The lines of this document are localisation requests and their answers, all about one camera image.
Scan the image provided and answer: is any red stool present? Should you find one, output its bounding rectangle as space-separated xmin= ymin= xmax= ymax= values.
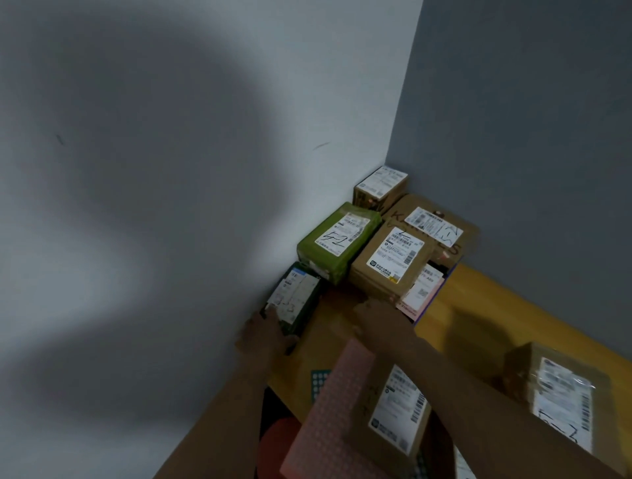
xmin=256 ymin=416 xmax=303 ymax=479

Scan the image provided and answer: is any person's right forearm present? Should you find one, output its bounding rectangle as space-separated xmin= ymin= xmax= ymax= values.
xmin=404 ymin=335 xmax=618 ymax=479

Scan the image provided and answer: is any person's left hand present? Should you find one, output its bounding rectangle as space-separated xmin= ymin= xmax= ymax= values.
xmin=236 ymin=308 xmax=301 ymax=377

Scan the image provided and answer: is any person's left forearm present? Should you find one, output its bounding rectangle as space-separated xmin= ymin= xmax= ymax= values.
xmin=153 ymin=360 xmax=282 ymax=479

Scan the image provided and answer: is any box marked 5-3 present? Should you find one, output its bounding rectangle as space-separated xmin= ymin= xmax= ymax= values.
xmin=503 ymin=341 xmax=629 ymax=478

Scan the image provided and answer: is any pink dot sticker sheet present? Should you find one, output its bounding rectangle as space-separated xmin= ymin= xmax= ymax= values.
xmin=278 ymin=338 xmax=392 ymax=479

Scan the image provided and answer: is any blue plastic grid pallet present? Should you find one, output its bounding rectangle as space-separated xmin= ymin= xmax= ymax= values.
xmin=412 ymin=261 xmax=459 ymax=328

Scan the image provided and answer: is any small cardboard parcel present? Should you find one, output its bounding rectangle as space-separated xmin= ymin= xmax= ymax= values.
xmin=354 ymin=165 xmax=409 ymax=214

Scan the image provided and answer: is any dark green box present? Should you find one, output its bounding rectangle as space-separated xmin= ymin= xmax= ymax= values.
xmin=260 ymin=261 xmax=325 ymax=347

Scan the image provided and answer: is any box with black KARRIE band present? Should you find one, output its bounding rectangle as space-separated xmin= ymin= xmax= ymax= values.
xmin=382 ymin=193 xmax=481 ymax=271

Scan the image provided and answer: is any person's right hand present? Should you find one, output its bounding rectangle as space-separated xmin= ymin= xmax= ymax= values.
xmin=351 ymin=297 xmax=421 ymax=357

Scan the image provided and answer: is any teal sticker sheet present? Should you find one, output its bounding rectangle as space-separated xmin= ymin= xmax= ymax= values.
xmin=309 ymin=368 xmax=332 ymax=404

